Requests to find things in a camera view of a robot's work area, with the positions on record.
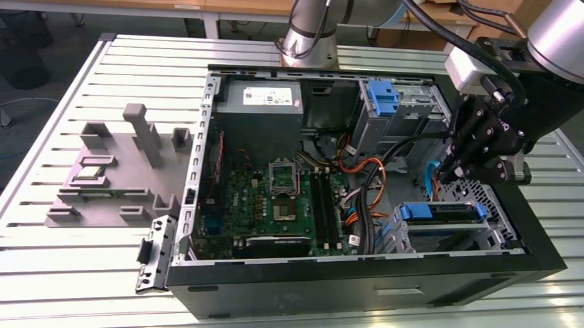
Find thick black cable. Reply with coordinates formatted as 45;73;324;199
355;131;454;256

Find wooden desk white frame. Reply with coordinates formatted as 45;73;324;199
218;0;483;53
0;0;221;39

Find black office chair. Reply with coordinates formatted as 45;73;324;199
0;10;54;90

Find hard disk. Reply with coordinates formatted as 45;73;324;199
399;201;490;226

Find wooden cabinet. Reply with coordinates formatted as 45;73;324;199
466;0;557;55

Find green RAM stick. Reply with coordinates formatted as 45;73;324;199
77;191;129;200

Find black open PC case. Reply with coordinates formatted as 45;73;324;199
164;63;569;320

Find green motherboard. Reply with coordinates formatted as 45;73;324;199
194;160;363;258

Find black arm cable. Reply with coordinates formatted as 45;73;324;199
400;0;530;105

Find silver CPU chip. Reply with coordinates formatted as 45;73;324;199
74;167;106;181

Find grey parts rack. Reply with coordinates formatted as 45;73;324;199
43;103;197;229

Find black graphics card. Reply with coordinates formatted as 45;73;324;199
232;234;315;259

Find blue data wire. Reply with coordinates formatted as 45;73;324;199
426;159;442;203

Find metal disk bay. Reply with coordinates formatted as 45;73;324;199
392;201;508;254

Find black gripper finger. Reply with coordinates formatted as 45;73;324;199
456;136;511;185
439;94;499;182

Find metal expansion slot latch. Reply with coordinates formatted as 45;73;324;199
134;215;177;295

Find grey power supply unit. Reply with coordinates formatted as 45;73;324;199
214;80;305;165

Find CPU socket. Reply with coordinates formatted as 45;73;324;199
272;200;304;223

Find black RAM slot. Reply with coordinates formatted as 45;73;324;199
309;167;333;251
323;167;347;250

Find metal socket cover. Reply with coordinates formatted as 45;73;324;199
268;158;301;200

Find blue plastic drive latch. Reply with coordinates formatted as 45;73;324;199
367;79;402;118

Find orange wire bundle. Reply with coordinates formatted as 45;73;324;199
339;159;391;215

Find metal optical drive cage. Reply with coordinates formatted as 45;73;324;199
353;80;458;159

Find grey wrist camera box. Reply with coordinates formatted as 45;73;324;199
444;46;494;94

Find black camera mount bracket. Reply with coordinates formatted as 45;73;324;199
474;36;531;73

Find thin red wire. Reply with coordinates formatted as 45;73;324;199
208;131;226;206

